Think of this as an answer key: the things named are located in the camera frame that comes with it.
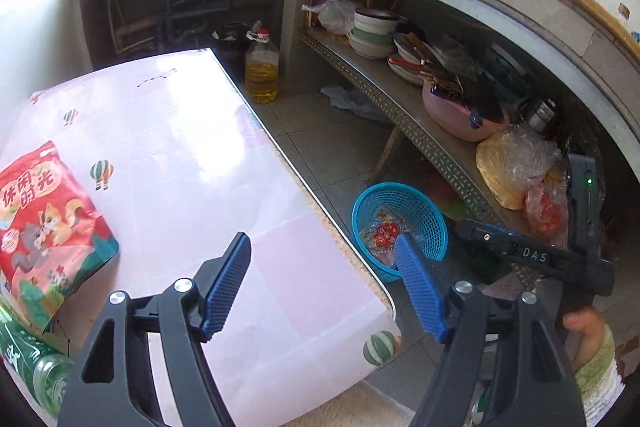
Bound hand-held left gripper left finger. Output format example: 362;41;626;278
57;232;253;427

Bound pink plastic basin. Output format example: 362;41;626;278
421;79;511;142

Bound bundle of chopsticks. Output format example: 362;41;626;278
420;67;468;100

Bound cooking oil bottle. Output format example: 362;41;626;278
244;21;281;105

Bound red snack bag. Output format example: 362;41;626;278
0;141;121;335

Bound clear red printed wrapper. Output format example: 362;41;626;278
361;204;426;265

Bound wooden shelf support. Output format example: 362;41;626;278
372;127;401;180

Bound pink printed tablecloth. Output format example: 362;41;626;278
0;48;403;427

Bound wooden cutting board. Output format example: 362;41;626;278
557;0;640;58

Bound perforated metal shelf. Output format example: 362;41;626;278
299;27;571;248

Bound white plate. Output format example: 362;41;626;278
387;32;441;85

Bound black plastic bag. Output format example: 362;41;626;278
212;21;251;58

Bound crumpled white bag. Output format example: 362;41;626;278
320;84;386;118

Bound stack of white bowls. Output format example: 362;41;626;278
347;7;401;60

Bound person's right forearm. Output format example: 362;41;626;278
574;324;628;425

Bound white plastic bag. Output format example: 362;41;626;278
301;0;356;35

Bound person's right hand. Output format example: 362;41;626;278
562;306;608;373

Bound green plastic bottle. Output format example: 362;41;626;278
0;304;76;420

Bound blue plastic basket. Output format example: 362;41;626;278
351;183;449;284

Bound grey water pipes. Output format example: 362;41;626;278
107;0;233;52

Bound steel flask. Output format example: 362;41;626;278
520;97;558;132

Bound yellow plastic bag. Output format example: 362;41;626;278
475;127;561;210

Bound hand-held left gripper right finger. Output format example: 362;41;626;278
394;233;588;427

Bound red plastic bag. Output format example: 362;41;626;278
525;182;571;238

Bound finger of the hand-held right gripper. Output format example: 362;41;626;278
452;218;616;297

